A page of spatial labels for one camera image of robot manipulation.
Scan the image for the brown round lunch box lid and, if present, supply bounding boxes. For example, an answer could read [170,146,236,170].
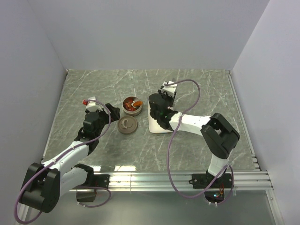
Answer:
[117,115,138,135]

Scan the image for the orange fried food piece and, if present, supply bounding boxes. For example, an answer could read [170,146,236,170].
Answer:
[132,101,143,107]

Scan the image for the steel serving tongs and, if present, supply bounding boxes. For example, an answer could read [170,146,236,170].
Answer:
[172,78,177,105]

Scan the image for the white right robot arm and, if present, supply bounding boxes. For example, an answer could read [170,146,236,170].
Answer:
[148,92,240,188]

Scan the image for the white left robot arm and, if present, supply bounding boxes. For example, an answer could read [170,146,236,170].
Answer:
[17,102,120,213]

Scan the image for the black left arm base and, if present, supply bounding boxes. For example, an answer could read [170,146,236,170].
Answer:
[75,164,110,205]

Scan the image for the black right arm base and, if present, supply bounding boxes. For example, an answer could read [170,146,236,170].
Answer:
[188,172,234,206]

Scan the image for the round steel lunch box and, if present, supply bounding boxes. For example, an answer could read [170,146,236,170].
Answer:
[122,96,143,117]

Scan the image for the white rectangular plate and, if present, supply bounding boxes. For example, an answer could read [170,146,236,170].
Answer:
[147,99,172,134]

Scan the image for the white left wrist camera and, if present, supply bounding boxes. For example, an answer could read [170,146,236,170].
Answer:
[82,97,98,112]

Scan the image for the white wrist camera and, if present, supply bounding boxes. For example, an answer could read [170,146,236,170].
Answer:
[160,81,173,96]
[82,97,98,112]

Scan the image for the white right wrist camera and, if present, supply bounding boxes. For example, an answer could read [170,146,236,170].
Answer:
[160,81,173,96]

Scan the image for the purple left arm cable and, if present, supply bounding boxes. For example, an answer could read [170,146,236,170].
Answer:
[13,100,113,223]

